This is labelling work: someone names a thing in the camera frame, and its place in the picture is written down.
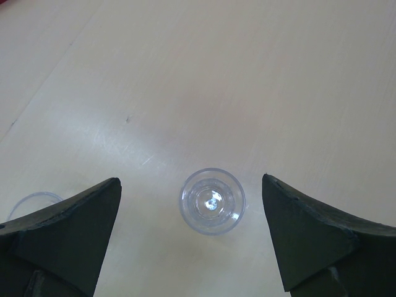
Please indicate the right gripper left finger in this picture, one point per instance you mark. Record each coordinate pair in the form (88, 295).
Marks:
(59, 250)

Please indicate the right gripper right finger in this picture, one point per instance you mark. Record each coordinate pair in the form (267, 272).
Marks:
(324, 251)

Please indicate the clear glass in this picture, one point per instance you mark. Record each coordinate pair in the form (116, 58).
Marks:
(33, 203)
(212, 201)

